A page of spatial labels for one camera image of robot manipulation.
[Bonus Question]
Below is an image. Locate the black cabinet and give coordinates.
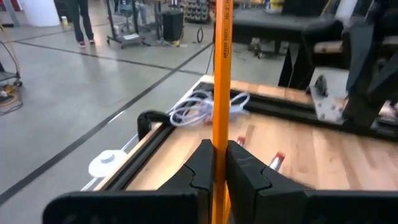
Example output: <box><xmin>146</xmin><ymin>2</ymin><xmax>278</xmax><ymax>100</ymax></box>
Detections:
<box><xmin>53</xmin><ymin>0</ymin><xmax>73</xmax><ymax>20</ymax></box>

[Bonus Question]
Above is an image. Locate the black bin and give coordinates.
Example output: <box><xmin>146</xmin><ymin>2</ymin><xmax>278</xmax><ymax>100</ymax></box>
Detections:
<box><xmin>161</xmin><ymin>10</ymin><xmax>185</xmax><ymax>42</ymax></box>

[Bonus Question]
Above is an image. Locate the white pillar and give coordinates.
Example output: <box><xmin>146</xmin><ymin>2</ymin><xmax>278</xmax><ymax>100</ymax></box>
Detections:
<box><xmin>20</xmin><ymin>0</ymin><xmax>62</xmax><ymax>28</ymax></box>

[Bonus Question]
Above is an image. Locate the white lamp cable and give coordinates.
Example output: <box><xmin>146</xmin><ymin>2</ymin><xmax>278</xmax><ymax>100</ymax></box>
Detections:
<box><xmin>169</xmin><ymin>89</ymin><xmax>251</xmax><ymax>128</ymax></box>

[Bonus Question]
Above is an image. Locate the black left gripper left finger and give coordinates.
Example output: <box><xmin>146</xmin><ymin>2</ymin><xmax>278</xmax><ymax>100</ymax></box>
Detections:
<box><xmin>43</xmin><ymin>139</ymin><xmax>215</xmax><ymax>224</ymax></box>

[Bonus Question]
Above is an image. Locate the parts bin rack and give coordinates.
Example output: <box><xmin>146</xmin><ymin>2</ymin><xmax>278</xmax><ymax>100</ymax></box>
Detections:
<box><xmin>184</xmin><ymin>0</ymin><xmax>216</xmax><ymax>24</ymax></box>

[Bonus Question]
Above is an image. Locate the silver mounting bracket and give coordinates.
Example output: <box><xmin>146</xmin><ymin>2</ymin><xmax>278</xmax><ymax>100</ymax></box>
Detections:
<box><xmin>310</xmin><ymin>74</ymin><xmax>346</xmax><ymax>124</ymax></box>

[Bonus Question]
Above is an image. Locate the black rolling workstation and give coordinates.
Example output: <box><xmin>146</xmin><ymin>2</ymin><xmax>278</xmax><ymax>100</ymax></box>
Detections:
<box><xmin>105</xmin><ymin>0</ymin><xmax>149</xmax><ymax>50</ymax></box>

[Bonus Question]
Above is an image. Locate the white round cable switch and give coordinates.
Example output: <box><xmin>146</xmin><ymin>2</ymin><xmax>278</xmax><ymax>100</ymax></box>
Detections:
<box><xmin>88</xmin><ymin>149</ymin><xmax>128</xmax><ymax>179</ymax></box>

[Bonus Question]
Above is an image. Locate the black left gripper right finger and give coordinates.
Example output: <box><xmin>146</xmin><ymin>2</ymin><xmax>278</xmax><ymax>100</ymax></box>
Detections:
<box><xmin>226</xmin><ymin>140</ymin><xmax>398</xmax><ymax>224</ymax></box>

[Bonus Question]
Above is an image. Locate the dark grey side desk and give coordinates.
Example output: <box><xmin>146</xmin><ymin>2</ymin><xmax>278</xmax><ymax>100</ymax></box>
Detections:
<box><xmin>231</xmin><ymin>7</ymin><xmax>345</xmax><ymax>90</ymax></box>

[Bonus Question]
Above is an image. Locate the person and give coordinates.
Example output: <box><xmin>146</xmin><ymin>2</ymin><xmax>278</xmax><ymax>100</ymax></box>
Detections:
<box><xmin>68</xmin><ymin>0</ymin><xmax>96</xmax><ymax>49</ymax></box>
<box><xmin>118</xmin><ymin>0</ymin><xmax>147</xmax><ymax>27</ymax></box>

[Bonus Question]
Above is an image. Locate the white blue yellow container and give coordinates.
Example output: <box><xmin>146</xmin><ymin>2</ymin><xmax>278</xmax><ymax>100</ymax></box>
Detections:
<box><xmin>264</xmin><ymin>0</ymin><xmax>285</xmax><ymax>11</ymax></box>

